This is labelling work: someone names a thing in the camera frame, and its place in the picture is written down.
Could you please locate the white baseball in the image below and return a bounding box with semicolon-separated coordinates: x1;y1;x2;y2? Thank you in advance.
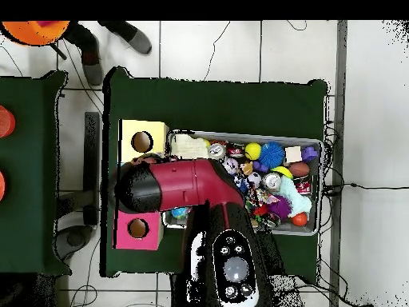
223;157;240;176

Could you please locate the black upright panel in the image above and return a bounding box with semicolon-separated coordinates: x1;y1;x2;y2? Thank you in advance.
83;111;101;226

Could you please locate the person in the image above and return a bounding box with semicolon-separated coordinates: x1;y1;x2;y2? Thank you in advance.
62;20;153;86

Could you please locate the side table with green cloth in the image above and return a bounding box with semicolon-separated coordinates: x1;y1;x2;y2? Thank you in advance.
0;70;72;277

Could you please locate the black rod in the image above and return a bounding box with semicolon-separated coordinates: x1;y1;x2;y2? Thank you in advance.
50;43;68;61

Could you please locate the brown toy football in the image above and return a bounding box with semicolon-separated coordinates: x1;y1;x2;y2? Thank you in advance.
288;161;312;178

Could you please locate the wooden box with three holes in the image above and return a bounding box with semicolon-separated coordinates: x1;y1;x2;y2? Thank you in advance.
113;118;169;251

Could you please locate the cream waffle cloth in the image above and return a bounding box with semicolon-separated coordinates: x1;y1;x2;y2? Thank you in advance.
170;133;210;160

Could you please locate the orange ridged cup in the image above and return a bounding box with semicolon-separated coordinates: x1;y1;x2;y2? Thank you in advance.
0;105;16;139

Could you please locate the mint knitted cloth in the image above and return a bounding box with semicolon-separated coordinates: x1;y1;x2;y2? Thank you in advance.
279;175;313;218

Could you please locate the shallow wire mesh bin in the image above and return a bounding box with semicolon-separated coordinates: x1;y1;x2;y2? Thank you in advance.
161;129;324;237

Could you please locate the opened silver drink can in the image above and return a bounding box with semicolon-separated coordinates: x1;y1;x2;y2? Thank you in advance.
208;142;228;160

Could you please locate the blue spiky ball with eyes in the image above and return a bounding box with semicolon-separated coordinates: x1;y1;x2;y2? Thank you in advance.
257;141;286;169

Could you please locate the purple spiky rubber ball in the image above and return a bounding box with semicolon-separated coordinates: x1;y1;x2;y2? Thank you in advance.
266;194;292;221

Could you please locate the plain wooden block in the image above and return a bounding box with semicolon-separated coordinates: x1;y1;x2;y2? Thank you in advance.
284;146;303;163

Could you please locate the large orange round object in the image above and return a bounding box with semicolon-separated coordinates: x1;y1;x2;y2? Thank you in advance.
0;20;71;48

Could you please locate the black cable with plug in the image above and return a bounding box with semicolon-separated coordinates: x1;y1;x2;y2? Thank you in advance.
322;181;409;197

